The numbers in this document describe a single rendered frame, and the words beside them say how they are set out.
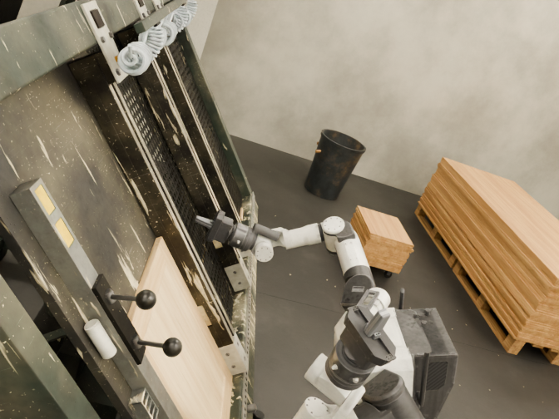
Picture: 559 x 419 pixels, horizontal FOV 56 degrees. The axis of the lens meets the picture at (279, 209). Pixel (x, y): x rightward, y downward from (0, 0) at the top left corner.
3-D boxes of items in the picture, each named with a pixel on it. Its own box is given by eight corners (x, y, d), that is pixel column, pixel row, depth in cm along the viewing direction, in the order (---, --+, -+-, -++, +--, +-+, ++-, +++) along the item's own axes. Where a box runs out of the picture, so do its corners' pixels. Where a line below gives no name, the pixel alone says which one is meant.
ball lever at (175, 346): (130, 354, 108) (177, 362, 101) (121, 340, 106) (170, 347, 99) (141, 341, 111) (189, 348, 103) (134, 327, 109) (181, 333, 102)
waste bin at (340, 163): (346, 208, 582) (371, 156, 555) (301, 194, 569) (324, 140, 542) (337, 186, 630) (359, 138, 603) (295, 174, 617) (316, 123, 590)
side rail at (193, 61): (232, 201, 299) (250, 195, 297) (150, 5, 251) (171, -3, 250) (233, 194, 306) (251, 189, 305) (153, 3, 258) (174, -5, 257)
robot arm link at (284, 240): (256, 248, 195) (292, 239, 195) (257, 259, 187) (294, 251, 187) (252, 232, 193) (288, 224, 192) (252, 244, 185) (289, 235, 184)
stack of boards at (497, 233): (603, 377, 460) (661, 309, 428) (504, 352, 434) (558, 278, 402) (482, 234, 676) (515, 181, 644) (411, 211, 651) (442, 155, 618)
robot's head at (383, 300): (388, 317, 146) (391, 290, 142) (377, 339, 138) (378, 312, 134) (366, 310, 149) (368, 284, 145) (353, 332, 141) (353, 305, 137)
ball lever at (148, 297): (102, 309, 103) (150, 315, 95) (93, 294, 101) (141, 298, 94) (116, 297, 106) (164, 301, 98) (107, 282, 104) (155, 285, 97)
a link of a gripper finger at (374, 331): (391, 310, 97) (378, 329, 101) (378, 315, 95) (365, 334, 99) (396, 317, 96) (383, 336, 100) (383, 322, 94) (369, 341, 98)
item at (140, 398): (142, 428, 110) (155, 425, 110) (127, 405, 107) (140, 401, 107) (145, 413, 114) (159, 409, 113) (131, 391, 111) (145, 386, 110)
